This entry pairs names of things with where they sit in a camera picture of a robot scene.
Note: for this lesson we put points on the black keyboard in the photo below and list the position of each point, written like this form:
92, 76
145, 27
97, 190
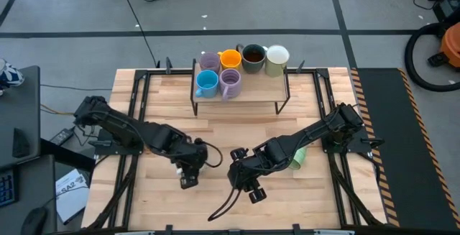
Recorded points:
6, 188

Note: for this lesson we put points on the dark grey mug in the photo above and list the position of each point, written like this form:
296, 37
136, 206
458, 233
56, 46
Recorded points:
252, 59

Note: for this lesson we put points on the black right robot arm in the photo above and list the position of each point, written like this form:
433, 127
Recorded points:
305, 136

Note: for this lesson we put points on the light blue mug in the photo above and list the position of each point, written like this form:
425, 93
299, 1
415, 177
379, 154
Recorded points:
206, 83

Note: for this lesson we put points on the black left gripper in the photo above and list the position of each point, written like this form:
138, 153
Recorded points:
190, 156

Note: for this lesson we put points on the ribbed purple mug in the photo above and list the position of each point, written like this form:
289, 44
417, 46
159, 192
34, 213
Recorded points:
230, 82

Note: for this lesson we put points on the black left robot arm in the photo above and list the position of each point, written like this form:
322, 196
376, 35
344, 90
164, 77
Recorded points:
122, 127

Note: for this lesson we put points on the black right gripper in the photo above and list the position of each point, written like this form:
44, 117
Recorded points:
248, 172

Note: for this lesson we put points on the wooden shelf with black frame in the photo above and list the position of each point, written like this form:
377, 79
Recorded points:
258, 87

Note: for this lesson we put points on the white printed booklet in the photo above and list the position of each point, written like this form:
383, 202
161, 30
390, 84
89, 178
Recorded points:
72, 195

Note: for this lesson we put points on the black mat with hazard stripes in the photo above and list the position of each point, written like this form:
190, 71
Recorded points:
395, 177

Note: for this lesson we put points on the smooth purple mug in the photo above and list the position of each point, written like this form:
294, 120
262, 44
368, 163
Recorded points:
209, 62

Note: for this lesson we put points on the black computer mouse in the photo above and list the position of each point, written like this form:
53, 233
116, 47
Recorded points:
35, 220

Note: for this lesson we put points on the dark grey desk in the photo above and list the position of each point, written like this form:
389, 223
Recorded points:
32, 188
19, 102

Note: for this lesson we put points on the black power adapter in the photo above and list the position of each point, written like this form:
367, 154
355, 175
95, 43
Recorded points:
62, 137

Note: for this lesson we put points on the yellow mug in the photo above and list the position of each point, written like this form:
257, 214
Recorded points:
230, 59

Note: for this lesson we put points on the person's shoe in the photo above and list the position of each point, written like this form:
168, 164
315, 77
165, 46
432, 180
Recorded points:
10, 75

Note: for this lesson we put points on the black metal rig frame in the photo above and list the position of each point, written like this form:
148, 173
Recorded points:
158, 72

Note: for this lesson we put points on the orange vacuum cleaner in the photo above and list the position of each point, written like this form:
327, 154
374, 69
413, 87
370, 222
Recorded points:
451, 46

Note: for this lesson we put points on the pale olive mug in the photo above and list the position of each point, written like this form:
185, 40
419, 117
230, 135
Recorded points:
276, 60

